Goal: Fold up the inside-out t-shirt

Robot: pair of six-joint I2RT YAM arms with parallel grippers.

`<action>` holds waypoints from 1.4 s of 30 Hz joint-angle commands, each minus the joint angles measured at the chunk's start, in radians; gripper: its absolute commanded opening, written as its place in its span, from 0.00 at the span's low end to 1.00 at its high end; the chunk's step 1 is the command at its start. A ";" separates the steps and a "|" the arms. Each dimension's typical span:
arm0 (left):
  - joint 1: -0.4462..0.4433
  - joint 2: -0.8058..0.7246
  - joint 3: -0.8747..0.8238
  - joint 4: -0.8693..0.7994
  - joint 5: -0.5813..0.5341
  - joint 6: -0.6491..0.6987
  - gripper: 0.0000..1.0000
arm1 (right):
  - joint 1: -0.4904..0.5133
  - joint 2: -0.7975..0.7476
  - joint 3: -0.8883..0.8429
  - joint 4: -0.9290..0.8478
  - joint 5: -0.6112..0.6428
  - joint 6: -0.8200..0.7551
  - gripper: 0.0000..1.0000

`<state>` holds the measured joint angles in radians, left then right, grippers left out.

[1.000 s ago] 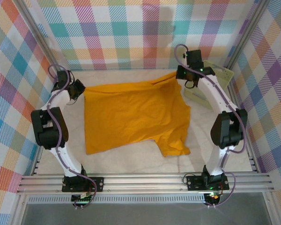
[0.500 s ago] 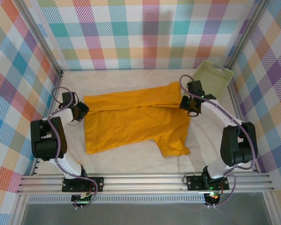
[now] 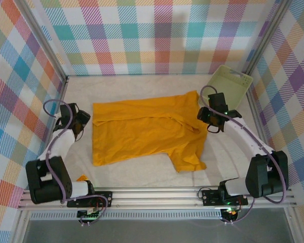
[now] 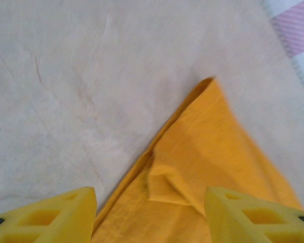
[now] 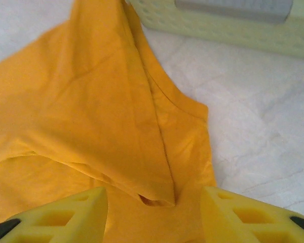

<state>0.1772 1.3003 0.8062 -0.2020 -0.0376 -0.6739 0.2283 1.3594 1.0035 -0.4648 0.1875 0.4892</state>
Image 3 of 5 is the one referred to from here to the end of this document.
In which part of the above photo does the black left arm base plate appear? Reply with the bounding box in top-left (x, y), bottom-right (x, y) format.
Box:
top-left (67, 191), bottom-right (113, 208)

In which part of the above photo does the yellow t-shirt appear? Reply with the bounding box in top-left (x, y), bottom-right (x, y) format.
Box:
top-left (91, 91), bottom-right (208, 173)

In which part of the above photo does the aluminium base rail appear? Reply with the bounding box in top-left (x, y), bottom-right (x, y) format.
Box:
top-left (19, 186), bottom-right (297, 211)

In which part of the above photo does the white table cloth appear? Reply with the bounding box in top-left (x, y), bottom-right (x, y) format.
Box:
top-left (40, 74), bottom-right (279, 189)

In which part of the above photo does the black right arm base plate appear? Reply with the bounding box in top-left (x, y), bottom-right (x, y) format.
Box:
top-left (201, 188), bottom-right (249, 207)

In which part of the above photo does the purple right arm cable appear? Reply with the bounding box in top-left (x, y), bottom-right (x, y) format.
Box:
top-left (200, 85), bottom-right (289, 225)

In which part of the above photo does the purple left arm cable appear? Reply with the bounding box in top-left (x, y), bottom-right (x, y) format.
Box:
top-left (44, 99), bottom-right (109, 227)

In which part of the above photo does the aluminium frame side bar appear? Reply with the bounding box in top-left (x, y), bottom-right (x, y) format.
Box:
top-left (247, 88), bottom-right (302, 243)
top-left (11, 75), bottom-right (69, 243)

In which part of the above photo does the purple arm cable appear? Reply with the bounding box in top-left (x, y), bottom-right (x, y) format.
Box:
top-left (44, 99), bottom-right (109, 227)
top-left (200, 85), bottom-right (289, 225)

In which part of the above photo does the grey slotted cable duct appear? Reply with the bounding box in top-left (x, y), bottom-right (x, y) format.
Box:
top-left (30, 209), bottom-right (223, 221)

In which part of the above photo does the aluminium frame post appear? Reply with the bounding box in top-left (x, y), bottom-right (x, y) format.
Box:
top-left (14, 0), bottom-right (69, 84)
top-left (243, 0), bottom-right (292, 76)

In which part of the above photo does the light green plastic bin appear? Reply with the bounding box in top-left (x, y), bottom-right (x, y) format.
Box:
top-left (198, 64), bottom-right (254, 112)

